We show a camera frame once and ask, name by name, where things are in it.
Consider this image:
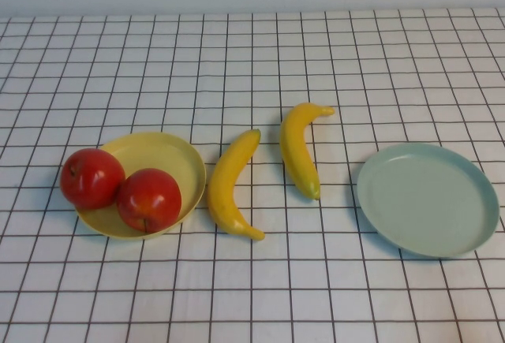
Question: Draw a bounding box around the yellow banana green tip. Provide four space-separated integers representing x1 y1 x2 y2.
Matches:
208 128 266 241

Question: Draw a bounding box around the white grid-pattern tablecloth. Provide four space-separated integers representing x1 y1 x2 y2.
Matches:
0 7 505 343

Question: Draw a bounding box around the yellow banana long stem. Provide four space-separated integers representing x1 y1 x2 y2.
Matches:
279 102 336 201

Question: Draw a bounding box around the pale green round plate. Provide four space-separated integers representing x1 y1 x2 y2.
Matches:
357 142 501 259

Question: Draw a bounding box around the red apple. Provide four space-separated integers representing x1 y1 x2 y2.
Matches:
115 168 183 234
59 147 126 211

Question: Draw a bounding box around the yellow round plate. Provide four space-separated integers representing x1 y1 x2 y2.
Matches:
74 132 208 241

